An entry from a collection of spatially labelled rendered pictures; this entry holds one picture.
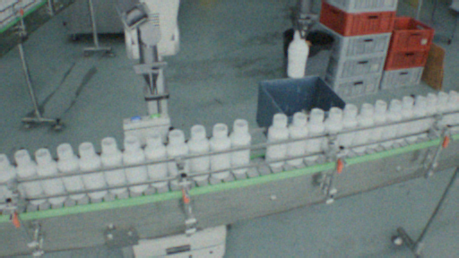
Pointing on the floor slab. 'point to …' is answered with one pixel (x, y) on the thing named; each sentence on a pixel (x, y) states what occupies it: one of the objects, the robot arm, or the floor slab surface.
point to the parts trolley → (437, 23)
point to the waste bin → (316, 57)
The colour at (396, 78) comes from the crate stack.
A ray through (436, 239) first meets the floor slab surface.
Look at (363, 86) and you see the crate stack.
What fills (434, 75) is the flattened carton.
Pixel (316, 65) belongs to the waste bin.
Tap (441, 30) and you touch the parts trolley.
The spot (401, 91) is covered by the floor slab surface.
